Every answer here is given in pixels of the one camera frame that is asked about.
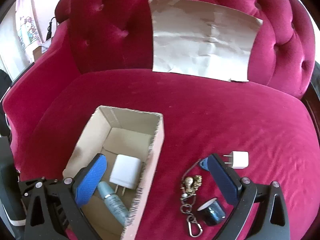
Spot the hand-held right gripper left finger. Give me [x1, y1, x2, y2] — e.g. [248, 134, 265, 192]
[24, 154, 108, 240]

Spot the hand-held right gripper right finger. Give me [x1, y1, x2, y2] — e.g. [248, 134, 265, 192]
[207, 154, 291, 240]

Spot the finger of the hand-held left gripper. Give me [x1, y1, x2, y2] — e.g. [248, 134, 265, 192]
[17, 177, 42, 205]

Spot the blue key fob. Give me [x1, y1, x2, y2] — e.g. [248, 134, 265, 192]
[199, 158, 212, 170]

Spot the small white charger plug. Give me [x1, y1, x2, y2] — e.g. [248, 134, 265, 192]
[223, 151, 249, 169]

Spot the light blue tube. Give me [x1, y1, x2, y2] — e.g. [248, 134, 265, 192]
[97, 181, 129, 227]

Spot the metal keychain with gold charm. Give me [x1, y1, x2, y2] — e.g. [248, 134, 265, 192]
[180, 160, 202, 238]

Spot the dark blue tape roll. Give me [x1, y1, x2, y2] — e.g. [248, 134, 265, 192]
[197, 198, 226, 227]

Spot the large white charger plug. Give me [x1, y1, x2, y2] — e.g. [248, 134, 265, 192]
[109, 154, 142, 197]

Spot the cardboard box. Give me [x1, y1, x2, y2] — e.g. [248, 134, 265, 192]
[62, 105, 165, 240]

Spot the red velvet tufted armchair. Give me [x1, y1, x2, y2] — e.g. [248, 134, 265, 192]
[2, 0, 320, 240]

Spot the small brown cardboard carton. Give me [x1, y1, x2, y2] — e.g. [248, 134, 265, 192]
[32, 42, 50, 62]

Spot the crumpled white paper sheet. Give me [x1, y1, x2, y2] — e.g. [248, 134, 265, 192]
[148, 0, 264, 82]

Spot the cartoon print curtain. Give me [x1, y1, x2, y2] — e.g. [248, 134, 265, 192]
[15, 0, 42, 63]

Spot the black plug with cable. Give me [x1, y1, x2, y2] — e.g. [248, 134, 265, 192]
[46, 16, 58, 42]

